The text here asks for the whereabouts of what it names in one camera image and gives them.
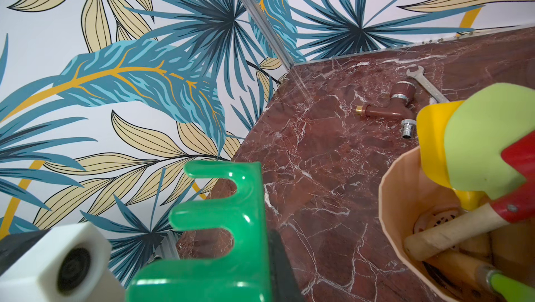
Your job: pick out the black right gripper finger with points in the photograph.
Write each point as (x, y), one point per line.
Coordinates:
(284, 284)

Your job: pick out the green toy rake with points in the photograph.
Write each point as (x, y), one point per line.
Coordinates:
(228, 256)

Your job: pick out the bright green toy trowel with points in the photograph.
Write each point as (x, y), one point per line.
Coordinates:
(480, 275)

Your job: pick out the yellow toy shovel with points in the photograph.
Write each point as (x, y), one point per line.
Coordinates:
(431, 125)

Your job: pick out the light green toy spade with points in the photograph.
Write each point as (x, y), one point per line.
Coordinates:
(477, 133)

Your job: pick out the red toy shovel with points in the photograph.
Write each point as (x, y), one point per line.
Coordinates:
(511, 208)

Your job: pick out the terracotta plastic flower pot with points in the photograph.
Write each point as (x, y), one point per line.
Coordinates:
(409, 202)

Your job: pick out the silver open-end wrench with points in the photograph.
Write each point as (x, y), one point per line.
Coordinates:
(419, 76)

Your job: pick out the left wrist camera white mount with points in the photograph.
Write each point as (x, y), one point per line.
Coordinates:
(68, 263)

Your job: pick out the aluminium left corner post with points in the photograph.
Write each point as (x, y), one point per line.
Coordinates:
(272, 39)

